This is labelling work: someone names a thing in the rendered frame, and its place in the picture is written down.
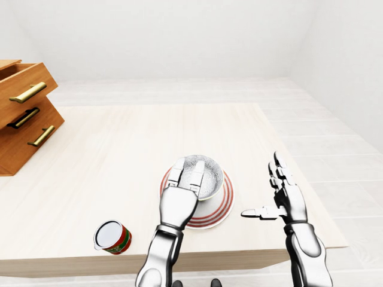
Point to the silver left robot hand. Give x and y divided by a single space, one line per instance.
178 203

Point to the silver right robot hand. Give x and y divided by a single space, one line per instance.
291 200

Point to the patterned bowl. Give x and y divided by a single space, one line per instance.
214 179

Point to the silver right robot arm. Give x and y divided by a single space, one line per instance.
308 254

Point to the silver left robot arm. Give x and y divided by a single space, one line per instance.
160 257

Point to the white plate with red rings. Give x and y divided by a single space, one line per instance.
221 206

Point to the red and green tin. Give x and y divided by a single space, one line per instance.
112 237

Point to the small dark shape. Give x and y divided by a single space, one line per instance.
216 282
177 283

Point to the wooden cabinet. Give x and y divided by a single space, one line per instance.
18 143

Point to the open wooden drawer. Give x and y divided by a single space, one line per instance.
27 86

